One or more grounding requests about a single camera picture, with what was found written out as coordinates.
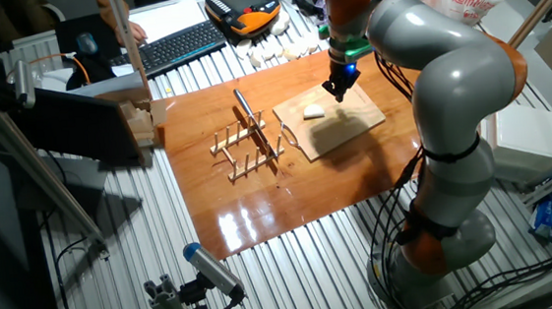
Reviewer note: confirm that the upright aluminium frame post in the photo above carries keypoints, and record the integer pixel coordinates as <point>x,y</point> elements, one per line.
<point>123,33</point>

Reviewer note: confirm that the glossy brown wooden board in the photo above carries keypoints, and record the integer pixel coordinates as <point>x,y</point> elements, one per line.
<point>220,198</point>

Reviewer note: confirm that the black mouse pad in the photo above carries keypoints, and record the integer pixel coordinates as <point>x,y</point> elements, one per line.
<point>66,33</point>

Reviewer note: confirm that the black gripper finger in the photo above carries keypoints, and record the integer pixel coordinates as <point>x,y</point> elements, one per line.
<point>329,89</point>
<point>342,95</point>

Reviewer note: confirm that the white paper sheet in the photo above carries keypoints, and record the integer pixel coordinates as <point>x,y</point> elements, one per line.
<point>166,17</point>

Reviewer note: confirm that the wooden peg dish rack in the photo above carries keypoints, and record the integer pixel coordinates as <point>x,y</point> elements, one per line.
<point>246,149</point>

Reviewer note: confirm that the silver depth camera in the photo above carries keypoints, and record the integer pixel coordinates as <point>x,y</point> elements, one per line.
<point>23,83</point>

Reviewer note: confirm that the black flat monitor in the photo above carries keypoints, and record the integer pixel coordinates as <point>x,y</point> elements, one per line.
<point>76,126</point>

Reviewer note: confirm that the dark computer mouse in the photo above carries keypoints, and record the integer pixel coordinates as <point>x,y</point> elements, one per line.
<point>86,42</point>

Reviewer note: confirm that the brown sleeved forearm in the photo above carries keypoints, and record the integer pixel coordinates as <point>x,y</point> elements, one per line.
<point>106,7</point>

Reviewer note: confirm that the black camera bracket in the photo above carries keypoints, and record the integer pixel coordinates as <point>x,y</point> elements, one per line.
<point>191,294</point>

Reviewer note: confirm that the person's bare hand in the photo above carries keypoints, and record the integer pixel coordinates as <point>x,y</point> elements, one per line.
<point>139,34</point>

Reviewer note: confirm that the aluminium profile camera stand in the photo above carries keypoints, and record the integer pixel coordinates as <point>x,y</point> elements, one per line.
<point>169,303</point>

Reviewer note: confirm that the silver camera with blue end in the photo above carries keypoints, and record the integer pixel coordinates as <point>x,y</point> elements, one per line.
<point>213,270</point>

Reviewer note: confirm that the light wooden cutting board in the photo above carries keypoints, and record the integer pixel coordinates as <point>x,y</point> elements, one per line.
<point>342,119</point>

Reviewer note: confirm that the slanted aluminium frame beam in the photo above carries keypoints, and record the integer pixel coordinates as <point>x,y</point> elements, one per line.
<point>24,154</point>

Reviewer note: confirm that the orange black teach pendant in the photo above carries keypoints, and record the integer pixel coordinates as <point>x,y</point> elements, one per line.
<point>239,4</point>

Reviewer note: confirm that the steel cleaver knife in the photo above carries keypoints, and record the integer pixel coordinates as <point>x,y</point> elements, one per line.
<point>253,119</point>

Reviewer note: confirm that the white plastic drawer box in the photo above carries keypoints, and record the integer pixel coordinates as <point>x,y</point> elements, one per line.
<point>532,144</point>

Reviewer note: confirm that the black computer keyboard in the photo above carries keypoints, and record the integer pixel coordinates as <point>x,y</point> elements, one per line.
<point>174,46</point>

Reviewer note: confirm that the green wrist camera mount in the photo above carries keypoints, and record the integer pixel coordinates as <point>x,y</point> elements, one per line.
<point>356,49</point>

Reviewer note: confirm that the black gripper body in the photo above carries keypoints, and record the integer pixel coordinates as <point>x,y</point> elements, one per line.
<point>344,74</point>

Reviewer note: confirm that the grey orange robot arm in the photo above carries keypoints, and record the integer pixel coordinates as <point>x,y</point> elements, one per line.
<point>448,86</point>

